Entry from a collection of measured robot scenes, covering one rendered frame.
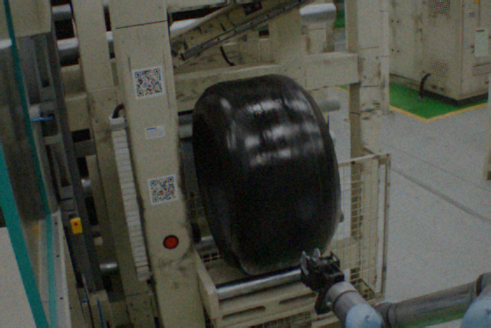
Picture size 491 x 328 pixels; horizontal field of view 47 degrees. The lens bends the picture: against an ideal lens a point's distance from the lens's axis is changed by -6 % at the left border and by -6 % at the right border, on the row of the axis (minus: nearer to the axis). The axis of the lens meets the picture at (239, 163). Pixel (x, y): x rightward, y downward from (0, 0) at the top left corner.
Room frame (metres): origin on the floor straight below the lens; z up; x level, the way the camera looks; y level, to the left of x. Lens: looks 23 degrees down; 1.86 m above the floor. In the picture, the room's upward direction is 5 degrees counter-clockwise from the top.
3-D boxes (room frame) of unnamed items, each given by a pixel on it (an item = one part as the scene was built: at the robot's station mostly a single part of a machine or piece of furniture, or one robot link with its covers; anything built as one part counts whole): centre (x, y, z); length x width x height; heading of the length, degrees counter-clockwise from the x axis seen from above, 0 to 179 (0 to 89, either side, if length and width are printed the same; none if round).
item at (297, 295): (1.43, -0.05, 0.84); 0.36 x 0.09 x 0.06; 106
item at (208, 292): (1.51, 0.15, 0.90); 0.40 x 0.03 x 0.10; 16
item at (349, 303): (1.06, -0.23, 1.02); 0.11 x 0.08 x 0.09; 16
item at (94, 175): (2.24, 0.60, 0.61); 0.33 x 0.06 x 0.86; 16
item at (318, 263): (1.21, -0.19, 1.03); 0.12 x 0.08 x 0.09; 16
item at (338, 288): (1.13, -0.21, 1.02); 0.08 x 0.05 x 0.08; 106
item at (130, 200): (1.42, 0.30, 1.19); 0.05 x 0.04 x 0.48; 16
